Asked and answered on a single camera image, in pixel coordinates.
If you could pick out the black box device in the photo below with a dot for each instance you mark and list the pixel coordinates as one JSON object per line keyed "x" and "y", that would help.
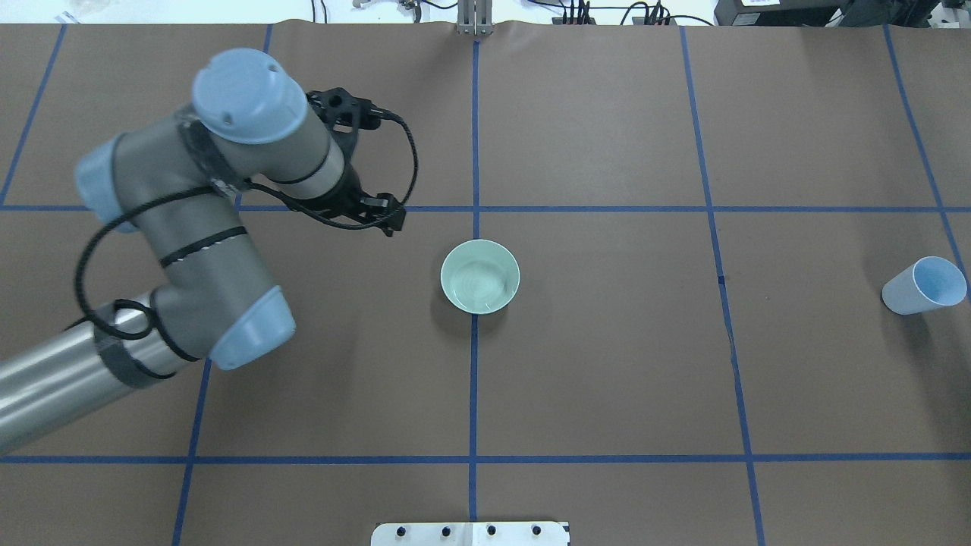
{"x": 775, "y": 13}

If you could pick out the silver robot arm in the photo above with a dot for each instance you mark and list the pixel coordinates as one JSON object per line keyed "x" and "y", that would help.
{"x": 248, "y": 126}

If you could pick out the orange black adapter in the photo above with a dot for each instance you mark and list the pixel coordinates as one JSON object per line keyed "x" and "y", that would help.
{"x": 574, "y": 14}

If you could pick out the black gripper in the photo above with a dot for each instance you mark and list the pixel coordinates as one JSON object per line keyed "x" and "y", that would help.
{"x": 347, "y": 199}

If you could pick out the light green bowl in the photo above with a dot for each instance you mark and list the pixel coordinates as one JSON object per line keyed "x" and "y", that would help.
{"x": 480, "y": 277}

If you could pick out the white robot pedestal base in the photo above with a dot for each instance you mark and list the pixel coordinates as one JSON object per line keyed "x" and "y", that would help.
{"x": 472, "y": 533}

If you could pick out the light blue cup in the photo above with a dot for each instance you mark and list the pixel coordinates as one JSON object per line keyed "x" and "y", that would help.
{"x": 928, "y": 284}

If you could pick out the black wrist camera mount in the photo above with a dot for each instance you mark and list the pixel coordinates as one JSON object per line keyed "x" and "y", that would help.
{"x": 345, "y": 115}

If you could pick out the aluminium frame post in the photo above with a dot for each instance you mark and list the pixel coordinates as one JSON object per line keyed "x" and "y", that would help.
{"x": 474, "y": 18}

